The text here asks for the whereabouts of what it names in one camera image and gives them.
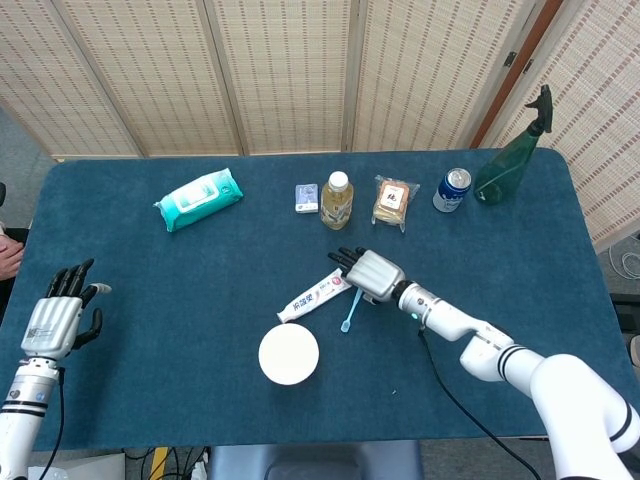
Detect black floor cable bundle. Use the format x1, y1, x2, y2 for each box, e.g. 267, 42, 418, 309
124, 446, 209, 480

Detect green spray bottle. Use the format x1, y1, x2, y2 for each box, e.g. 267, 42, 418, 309
473, 84, 554, 207

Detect grey blue chair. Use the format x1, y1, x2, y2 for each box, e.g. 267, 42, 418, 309
207, 440, 424, 480

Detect white floor cables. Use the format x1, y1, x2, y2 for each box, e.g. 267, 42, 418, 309
609, 244, 640, 279

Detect black equipment case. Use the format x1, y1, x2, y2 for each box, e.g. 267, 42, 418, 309
610, 292, 640, 332

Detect bamboo folding screen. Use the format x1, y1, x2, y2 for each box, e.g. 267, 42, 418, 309
0, 0, 640, 251

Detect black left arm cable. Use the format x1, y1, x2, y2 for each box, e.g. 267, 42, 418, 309
47, 367, 67, 480

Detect blue white drink can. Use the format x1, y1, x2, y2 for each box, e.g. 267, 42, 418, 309
432, 167, 473, 214

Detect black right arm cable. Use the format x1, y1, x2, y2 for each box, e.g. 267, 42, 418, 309
418, 327, 544, 480

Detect light blue toothbrush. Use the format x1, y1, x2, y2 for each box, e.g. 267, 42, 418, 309
340, 288, 364, 334

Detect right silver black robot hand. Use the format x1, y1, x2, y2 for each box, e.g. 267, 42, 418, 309
327, 245, 407, 305

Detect brown wooden post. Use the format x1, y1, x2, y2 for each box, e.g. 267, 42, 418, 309
469, 0, 566, 149

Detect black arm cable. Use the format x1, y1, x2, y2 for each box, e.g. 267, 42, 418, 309
418, 327, 544, 480
47, 367, 67, 480

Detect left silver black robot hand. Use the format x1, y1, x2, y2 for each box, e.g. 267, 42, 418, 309
19, 258, 113, 360

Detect blue felt table mat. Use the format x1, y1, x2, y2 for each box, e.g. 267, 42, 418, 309
0, 148, 631, 454

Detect teal wet wipes pack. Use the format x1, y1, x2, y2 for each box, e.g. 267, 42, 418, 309
153, 167, 245, 234

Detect white toothpaste tube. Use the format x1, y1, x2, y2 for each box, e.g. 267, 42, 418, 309
276, 267, 354, 324

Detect packaged sliced cake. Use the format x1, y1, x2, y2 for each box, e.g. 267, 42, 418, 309
371, 174, 421, 234

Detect small purple card box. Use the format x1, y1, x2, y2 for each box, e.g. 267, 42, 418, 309
294, 183, 320, 215

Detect yellow drink bottle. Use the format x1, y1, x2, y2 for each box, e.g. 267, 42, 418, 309
320, 170, 355, 231

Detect red paper cup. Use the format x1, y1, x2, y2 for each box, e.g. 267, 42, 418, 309
258, 323, 320, 386

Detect person's bare hand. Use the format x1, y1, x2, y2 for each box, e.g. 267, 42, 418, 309
0, 234, 25, 280

